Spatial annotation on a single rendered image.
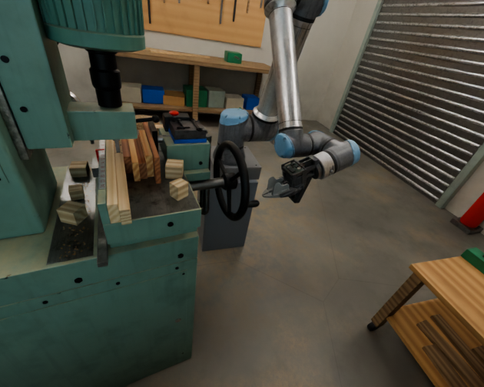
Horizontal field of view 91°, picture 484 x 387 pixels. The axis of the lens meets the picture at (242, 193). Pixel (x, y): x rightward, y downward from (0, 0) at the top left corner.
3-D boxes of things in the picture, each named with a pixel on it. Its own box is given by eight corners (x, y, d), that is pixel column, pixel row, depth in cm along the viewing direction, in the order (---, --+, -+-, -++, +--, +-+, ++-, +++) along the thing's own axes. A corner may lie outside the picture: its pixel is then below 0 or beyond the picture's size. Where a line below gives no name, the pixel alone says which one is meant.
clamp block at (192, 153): (209, 169, 79) (210, 143, 74) (167, 173, 73) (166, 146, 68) (197, 149, 89) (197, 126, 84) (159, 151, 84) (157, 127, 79)
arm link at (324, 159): (317, 167, 90) (334, 180, 83) (306, 172, 89) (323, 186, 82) (318, 147, 84) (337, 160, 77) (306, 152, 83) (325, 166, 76)
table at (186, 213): (234, 221, 64) (237, 203, 61) (107, 246, 52) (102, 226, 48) (182, 133, 107) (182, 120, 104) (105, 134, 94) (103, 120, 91)
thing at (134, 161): (140, 180, 63) (138, 162, 60) (134, 181, 62) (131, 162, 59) (133, 143, 79) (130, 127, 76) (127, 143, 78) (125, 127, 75)
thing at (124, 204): (132, 223, 50) (130, 209, 48) (121, 225, 49) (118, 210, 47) (118, 115, 97) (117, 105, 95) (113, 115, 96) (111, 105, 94)
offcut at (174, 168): (183, 171, 70) (183, 160, 68) (182, 180, 66) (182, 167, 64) (167, 170, 69) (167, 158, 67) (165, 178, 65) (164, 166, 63)
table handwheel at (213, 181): (230, 124, 85) (217, 180, 105) (172, 124, 76) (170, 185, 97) (263, 181, 68) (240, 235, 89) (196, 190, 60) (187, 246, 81)
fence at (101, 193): (111, 223, 49) (105, 203, 46) (101, 225, 48) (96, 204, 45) (107, 120, 91) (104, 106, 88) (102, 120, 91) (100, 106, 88)
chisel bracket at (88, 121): (138, 144, 61) (134, 111, 56) (74, 147, 55) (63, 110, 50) (136, 133, 66) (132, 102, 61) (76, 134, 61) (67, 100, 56)
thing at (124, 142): (133, 173, 65) (130, 156, 62) (125, 173, 64) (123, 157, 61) (127, 144, 78) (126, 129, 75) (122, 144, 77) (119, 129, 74)
